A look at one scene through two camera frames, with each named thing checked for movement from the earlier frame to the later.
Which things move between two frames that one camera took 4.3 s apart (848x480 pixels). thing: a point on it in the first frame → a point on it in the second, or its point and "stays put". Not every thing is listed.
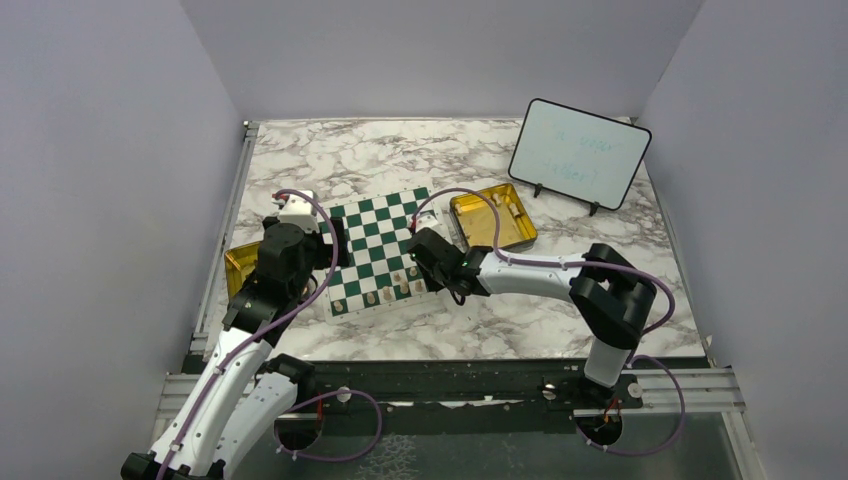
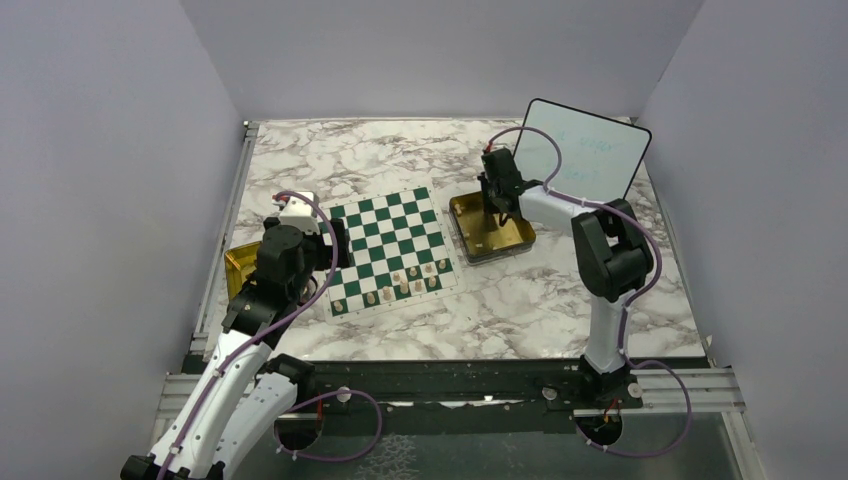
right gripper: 430,284 → 488,206
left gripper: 341,240 stays put
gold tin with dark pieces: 239,264 stays put
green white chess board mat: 381,276 stays put
